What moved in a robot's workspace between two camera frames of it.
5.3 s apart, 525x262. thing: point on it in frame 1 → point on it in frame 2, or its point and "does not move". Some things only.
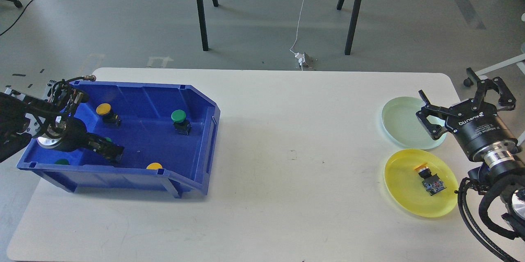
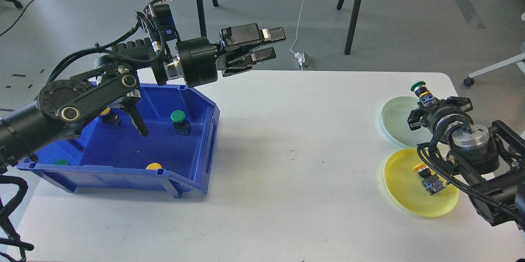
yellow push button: (432, 183) does not move
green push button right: (182, 125) does not move
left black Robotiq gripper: (69, 135) → (199, 62)
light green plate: (400, 121) does not move
